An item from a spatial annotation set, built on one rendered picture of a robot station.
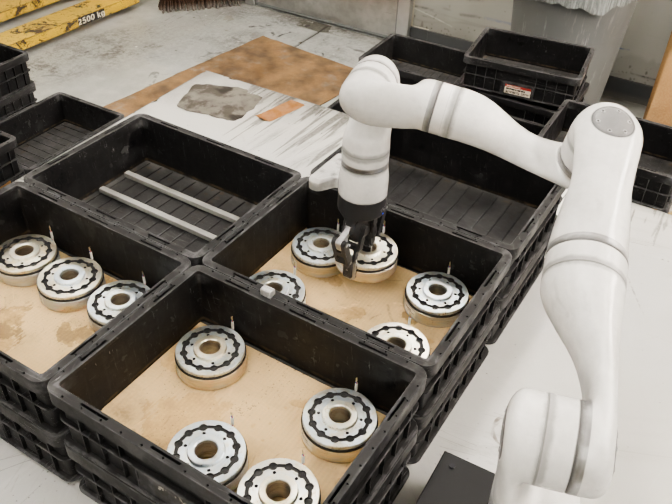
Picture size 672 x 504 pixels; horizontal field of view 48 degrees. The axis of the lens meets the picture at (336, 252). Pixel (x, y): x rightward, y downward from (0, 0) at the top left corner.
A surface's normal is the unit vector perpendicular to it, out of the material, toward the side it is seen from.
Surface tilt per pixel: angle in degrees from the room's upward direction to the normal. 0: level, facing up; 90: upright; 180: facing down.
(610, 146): 18
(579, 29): 95
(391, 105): 84
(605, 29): 94
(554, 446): 46
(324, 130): 0
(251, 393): 0
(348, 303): 0
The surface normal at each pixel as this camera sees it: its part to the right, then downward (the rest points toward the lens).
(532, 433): -0.18, -0.25
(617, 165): 0.18, -0.49
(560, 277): -0.73, -0.40
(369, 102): -0.07, 0.55
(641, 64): -0.50, 0.53
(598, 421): 0.04, -0.68
